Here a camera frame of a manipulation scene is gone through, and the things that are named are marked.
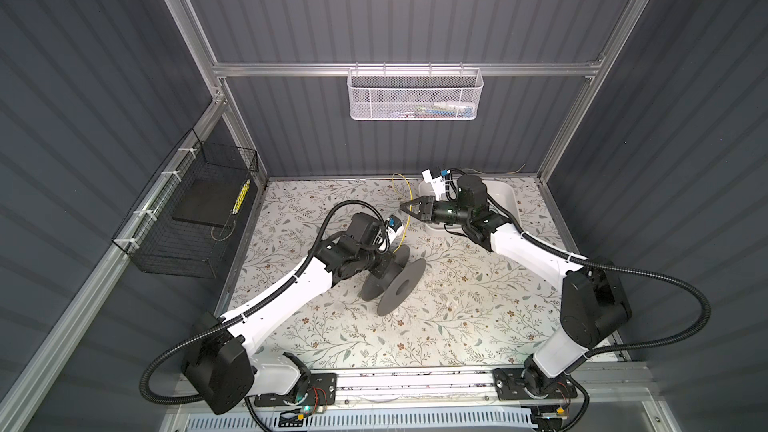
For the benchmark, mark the yellow marker pen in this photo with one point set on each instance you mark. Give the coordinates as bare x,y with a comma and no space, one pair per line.
244,189

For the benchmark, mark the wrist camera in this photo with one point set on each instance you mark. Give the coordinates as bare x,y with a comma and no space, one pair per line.
439,182
396,230

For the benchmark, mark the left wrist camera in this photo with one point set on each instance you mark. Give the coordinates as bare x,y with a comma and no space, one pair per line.
396,230

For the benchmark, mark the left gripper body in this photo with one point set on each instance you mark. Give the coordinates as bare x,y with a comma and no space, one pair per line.
377,263

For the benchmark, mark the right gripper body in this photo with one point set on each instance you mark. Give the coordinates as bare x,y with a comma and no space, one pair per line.
449,213

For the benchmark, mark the black foam pad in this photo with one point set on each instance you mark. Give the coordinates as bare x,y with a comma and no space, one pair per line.
207,203

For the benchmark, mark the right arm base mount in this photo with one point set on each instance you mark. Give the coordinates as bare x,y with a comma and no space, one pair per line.
528,381

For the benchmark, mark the left white plastic bin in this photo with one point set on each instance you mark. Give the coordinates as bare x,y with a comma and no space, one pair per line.
466,209

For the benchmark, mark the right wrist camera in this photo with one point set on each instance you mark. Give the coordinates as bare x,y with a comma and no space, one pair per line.
439,182

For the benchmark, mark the black wire basket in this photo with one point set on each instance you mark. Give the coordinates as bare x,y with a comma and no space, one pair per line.
157,244

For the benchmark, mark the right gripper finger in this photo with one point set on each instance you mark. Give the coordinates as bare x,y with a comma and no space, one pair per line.
420,201
422,213

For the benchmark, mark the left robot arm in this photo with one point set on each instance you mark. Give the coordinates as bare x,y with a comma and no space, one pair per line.
227,368

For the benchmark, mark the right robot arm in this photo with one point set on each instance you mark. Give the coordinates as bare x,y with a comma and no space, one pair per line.
593,301

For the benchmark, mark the white wire mesh basket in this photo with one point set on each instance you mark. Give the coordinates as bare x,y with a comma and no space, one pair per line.
374,91

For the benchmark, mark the right white plastic bin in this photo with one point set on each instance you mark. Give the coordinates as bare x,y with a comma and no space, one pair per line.
503,194

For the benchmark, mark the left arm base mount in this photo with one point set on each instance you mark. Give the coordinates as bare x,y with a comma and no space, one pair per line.
318,389

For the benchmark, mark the white slotted cable duct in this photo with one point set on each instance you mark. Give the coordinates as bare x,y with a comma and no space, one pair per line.
473,418

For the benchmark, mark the aluminium front rail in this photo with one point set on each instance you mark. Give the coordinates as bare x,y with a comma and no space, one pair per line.
605,381

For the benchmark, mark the dark grey foam spool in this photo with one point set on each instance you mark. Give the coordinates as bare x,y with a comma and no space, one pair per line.
396,282

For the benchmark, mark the items in white basket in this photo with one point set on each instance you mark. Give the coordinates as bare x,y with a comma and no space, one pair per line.
440,109

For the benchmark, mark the white plastic bin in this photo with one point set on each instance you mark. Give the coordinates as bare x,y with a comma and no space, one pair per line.
503,194
466,209

